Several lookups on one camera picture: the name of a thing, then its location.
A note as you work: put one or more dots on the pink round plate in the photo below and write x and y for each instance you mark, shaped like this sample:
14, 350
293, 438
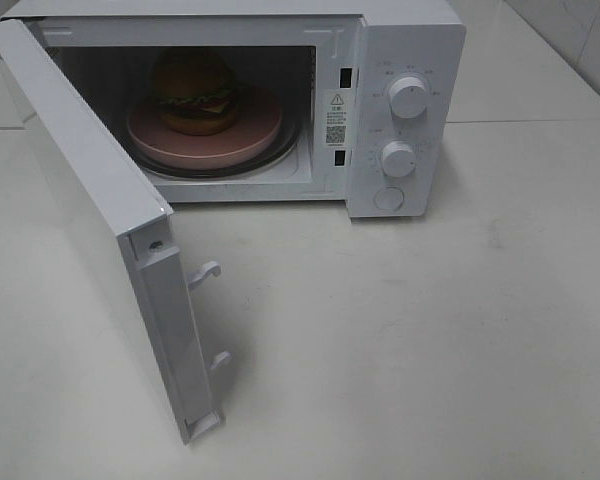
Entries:
258, 124

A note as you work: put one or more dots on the white lower microwave knob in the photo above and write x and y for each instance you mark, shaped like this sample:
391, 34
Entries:
397, 159

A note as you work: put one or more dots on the white upper microwave knob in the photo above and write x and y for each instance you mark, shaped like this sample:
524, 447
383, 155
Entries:
408, 96

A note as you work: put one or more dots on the white microwave door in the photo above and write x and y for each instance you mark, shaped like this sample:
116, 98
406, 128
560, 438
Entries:
120, 226

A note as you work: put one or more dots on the white microwave oven body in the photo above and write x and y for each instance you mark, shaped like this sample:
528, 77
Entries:
296, 50

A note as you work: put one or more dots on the white warning label sticker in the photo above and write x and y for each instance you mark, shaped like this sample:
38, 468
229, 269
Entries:
336, 108

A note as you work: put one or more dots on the round white door release button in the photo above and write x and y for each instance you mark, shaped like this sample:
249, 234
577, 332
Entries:
389, 199

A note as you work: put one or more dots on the toy burger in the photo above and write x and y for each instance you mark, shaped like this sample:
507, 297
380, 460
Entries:
194, 90

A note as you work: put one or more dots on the white microwave knob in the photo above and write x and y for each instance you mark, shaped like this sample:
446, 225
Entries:
408, 96
397, 159

